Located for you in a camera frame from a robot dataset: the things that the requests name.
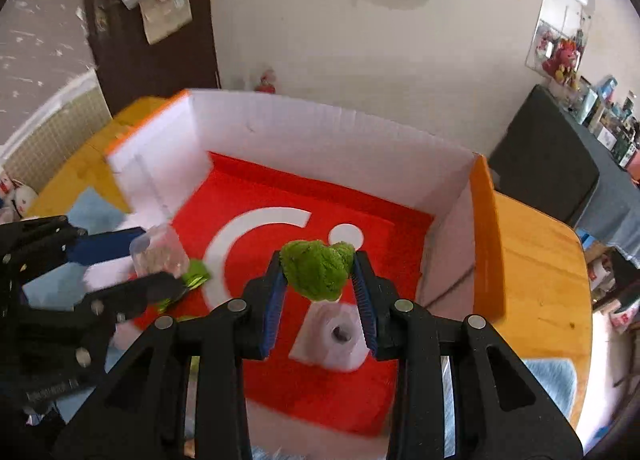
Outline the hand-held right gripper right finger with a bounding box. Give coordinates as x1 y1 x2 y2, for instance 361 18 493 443
351 250 585 460

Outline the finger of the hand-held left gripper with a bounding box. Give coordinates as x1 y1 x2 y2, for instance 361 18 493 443
0 215 147 281
75 273 190 336

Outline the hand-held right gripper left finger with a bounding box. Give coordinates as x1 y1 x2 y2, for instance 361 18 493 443
52 250 287 460

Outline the clear plastic container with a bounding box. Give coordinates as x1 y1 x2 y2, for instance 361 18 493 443
129 223 191 277

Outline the small green fuzzy ball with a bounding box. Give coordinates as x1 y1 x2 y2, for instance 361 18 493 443
279 239 357 302

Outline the green foil packet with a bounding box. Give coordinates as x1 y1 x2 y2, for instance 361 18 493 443
152 260 212 313

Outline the black white sock roll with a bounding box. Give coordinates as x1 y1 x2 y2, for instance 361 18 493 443
289 301 371 373

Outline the orange cardboard box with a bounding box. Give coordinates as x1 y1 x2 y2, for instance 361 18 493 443
102 88 507 443

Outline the white plush toy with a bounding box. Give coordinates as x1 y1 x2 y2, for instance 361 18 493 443
0 167 40 221

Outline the dark brown door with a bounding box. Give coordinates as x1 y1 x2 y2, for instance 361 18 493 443
80 0 221 114

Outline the blue fluffy towel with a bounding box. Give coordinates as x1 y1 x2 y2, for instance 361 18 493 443
22 187 578 460

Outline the small red white toy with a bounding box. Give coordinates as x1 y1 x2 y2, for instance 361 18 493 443
254 68 278 94

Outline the cloth covered side table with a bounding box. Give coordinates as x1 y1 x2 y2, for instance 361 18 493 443
487 85 640 261

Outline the red white packet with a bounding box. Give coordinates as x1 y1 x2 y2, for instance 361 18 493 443
610 300 640 336
587 257 613 296

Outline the clutter of bottles and boxes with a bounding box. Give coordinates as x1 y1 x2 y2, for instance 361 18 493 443
570 73 640 171

